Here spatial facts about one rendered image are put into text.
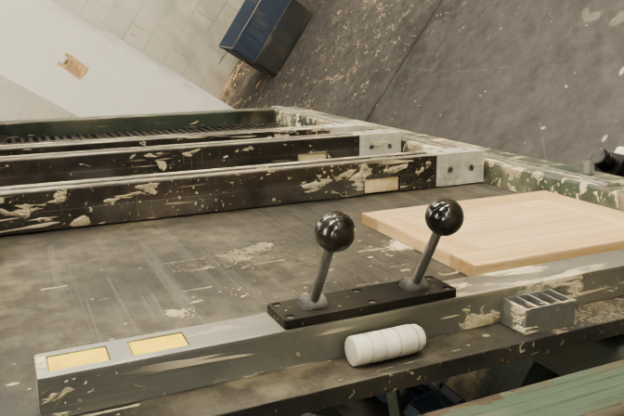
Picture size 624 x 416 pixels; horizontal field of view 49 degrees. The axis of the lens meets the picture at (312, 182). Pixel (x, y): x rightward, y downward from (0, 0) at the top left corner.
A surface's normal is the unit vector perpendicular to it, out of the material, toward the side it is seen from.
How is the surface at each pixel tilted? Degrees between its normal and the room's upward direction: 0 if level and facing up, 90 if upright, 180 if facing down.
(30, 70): 90
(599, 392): 57
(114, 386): 90
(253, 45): 90
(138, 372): 90
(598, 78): 0
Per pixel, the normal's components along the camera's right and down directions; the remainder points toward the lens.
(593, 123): -0.77, -0.45
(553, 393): 0.00, -0.98
